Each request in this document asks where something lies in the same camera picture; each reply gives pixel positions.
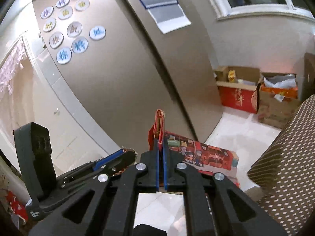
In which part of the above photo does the round blue fridge magnet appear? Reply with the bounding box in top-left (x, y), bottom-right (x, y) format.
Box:
top-left (89, 26), bottom-right (106, 41)
top-left (56, 47), bottom-right (72, 65)
top-left (71, 36), bottom-right (89, 54)

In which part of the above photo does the blue white wall calendar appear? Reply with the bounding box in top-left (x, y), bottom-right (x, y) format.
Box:
top-left (139, 0), bottom-right (191, 34)

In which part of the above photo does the red snack bag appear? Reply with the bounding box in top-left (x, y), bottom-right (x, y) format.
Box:
top-left (5, 191), bottom-right (28, 225)

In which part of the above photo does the beige refrigerator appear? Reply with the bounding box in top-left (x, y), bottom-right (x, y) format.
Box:
top-left (32, 0), bottom-right (222, 154)

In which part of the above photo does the orange brown cardboard box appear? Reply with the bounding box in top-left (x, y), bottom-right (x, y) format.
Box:
top-left (257, 72), bottom-right (301, 129)

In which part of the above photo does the round beige fridge magnet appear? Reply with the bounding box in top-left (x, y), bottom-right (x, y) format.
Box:
top-left (67, 21), bottom-right (83, 38)

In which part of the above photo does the red cardboard gift box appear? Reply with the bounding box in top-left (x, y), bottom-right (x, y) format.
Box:
top-left (214, 66), bottom-right (260, 114)

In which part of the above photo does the white window frame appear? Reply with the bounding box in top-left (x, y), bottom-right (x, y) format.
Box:
top-left (196, 0), bottom-right (315, 21)

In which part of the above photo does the brown polka dot tablecloth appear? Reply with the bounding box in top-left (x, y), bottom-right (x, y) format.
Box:
top-left (247, 95), bottom-right (314, 235)

